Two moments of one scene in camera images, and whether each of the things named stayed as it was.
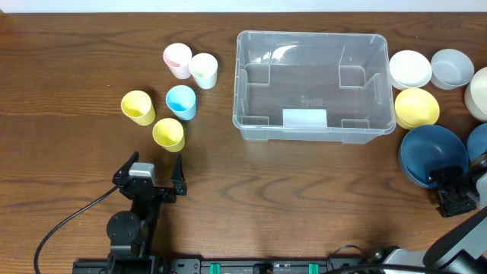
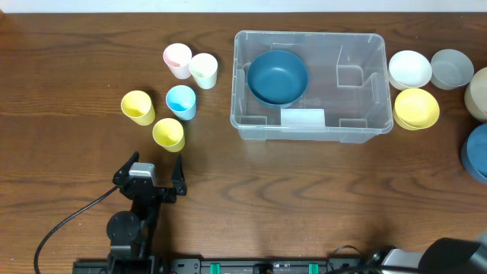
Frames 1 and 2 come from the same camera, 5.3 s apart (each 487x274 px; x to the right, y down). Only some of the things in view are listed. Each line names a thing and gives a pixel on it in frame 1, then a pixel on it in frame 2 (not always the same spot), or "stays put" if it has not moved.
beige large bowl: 475,94 stays put
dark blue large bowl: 428,147 to 278,77
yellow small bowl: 415,107 stays put
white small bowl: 409,69 stays put
